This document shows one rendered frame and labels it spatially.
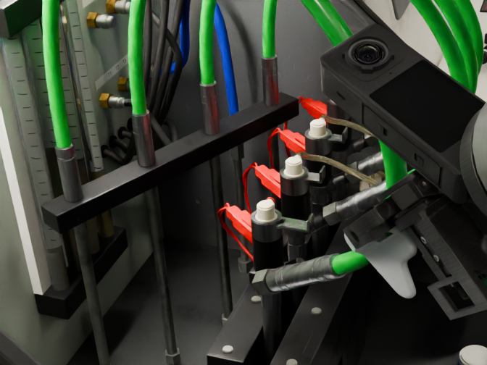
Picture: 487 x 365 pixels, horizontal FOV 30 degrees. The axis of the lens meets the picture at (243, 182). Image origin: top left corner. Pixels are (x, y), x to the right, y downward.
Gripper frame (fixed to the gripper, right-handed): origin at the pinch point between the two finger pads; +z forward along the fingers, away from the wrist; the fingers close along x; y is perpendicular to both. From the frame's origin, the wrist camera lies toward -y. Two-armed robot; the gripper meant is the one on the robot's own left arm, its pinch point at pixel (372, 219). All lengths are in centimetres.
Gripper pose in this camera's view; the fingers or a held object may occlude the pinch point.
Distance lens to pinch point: 62.1
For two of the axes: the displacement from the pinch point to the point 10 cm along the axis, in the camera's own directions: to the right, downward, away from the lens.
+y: 5.7, 8.2, -1.1
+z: -2.0, 2.7, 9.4
